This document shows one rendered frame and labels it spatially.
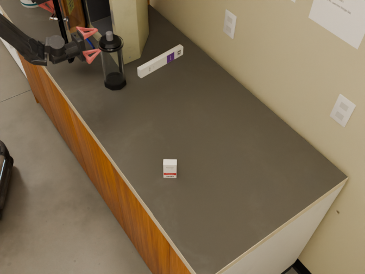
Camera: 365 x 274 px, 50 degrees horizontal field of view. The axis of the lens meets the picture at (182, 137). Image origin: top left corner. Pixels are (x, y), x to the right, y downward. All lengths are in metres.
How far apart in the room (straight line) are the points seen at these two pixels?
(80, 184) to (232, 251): 1.50
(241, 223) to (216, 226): 0.09
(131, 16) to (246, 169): 0.83
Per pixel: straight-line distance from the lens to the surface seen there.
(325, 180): 1.58
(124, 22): 1.79
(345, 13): 1.37
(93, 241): 2.43
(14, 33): 1.48
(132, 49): 1.89
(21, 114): 3.15
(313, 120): 1.64
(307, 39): 1.50
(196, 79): 1.83
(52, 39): 1.53
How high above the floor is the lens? 2.17
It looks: 51 degrees down
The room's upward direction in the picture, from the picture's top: 2 degrees clockwise
